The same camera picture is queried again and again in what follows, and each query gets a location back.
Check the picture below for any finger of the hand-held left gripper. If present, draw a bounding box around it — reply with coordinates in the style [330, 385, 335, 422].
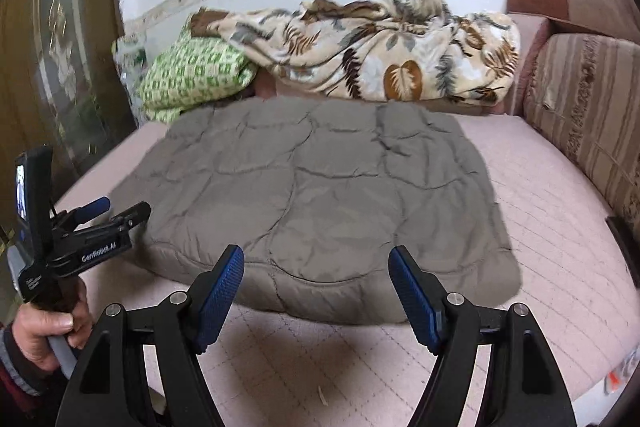
[74, 197, 112, 226]
[106, 201, 152, 234]

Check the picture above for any black phone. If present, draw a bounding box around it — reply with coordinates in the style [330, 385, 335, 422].
[605, 216, 640, 293]

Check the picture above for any wooden door with glass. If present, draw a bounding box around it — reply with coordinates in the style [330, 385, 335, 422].
[0, 0, 138, 228]

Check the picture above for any person's left forearm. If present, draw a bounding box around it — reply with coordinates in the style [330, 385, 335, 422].
[0, 322, 71, 427]

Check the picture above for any brown cloth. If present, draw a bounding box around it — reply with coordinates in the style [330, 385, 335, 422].
[189, 7, 236, 38]

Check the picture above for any green checked pillow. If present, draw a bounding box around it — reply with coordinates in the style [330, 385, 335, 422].
[137, 24, 258, 122]

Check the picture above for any leaf print blanket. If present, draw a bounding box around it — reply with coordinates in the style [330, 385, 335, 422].
[205, 0, 521, 104]

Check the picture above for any person's left hand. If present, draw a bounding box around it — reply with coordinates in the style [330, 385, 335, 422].
[12, 279, 91, 373]

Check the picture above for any beige striped cushion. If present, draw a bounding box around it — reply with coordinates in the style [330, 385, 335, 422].
[522, 33, 640, 253]

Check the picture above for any pink quilted mat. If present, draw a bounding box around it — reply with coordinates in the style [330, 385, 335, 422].
[52, 104, 640, 427]

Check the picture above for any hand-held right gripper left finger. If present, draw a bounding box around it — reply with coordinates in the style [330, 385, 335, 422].
[55, 244, 246, 427]

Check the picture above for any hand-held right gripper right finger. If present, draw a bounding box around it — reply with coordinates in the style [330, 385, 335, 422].
[387, 245, 578, 427]

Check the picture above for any clear plastic bag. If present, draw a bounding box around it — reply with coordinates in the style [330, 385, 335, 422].
[111, 34, 148, 108]

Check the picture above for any grey puffer jacket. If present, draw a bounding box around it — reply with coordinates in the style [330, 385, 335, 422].
[107, 96, 523, 325]

